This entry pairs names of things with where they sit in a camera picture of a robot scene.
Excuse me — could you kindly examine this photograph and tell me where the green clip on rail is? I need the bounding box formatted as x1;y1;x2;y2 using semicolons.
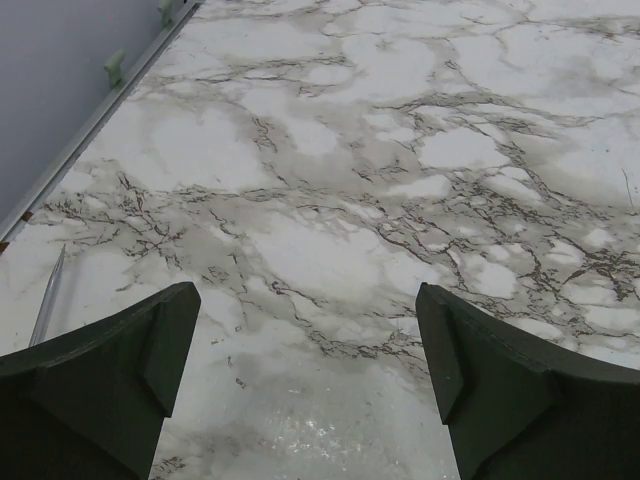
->
103;49;126;88
157;0;174;27

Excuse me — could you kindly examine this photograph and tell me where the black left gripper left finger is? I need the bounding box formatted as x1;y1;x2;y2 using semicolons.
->
1;282;201;480

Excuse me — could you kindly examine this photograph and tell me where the aluminium table edge rail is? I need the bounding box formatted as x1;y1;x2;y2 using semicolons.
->
1;1;200;247

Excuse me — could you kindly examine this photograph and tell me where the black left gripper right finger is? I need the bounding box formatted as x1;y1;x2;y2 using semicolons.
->
415;283;639;479

